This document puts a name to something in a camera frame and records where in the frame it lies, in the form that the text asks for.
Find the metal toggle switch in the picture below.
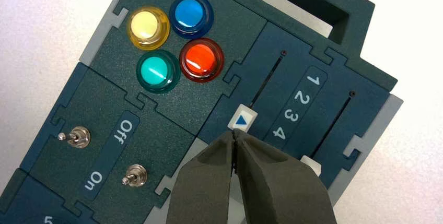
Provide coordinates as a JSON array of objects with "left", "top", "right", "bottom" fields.
[
  {"left": 57, "top": 126, "right": 91, "bottom": 149},
  {"left": 121, "top": 164, "right": 148, "bottom": 188}
]

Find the plain white slider knob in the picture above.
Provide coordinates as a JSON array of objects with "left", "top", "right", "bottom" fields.
[{"left": 299, "top": 155, "right": 322, "bottom": 178}]

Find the yellow round push button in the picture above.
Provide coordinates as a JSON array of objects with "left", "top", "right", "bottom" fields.
[{"left": 126, "top": 5, "right": 171, "bottom": 51}]

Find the blue round push button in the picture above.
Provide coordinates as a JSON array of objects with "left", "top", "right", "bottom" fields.
[{"left": 169, "top": 0, "right": 215, "bottom": 40}]

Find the white slider knob blue triangle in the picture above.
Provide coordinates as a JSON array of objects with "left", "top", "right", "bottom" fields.
[{"left": 227, "top": 103, "right": 259, "bottom": 133}]

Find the green round push button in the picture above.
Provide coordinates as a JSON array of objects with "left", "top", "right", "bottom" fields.
[{"left": 136, "top": 49, "right": 181, "bottom": 95}]

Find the dark teal grey control box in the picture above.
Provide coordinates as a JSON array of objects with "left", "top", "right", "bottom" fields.
[{"left": 0, "top": 0, "right": 404, "bottom": 224}]

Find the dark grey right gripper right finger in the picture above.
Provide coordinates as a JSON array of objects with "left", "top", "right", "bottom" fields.
[{"left": 234, "top": 129, "right": 338, "bottom": 224}]

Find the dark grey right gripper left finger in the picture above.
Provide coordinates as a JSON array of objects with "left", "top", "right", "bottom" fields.
[{"left": 166, "top": 131, "right": 236, "bottom": 224}]

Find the orange round push button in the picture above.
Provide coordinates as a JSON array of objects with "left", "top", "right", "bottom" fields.
[{"left": 179, "top": 37, "right": 225, "bottom": 84}]

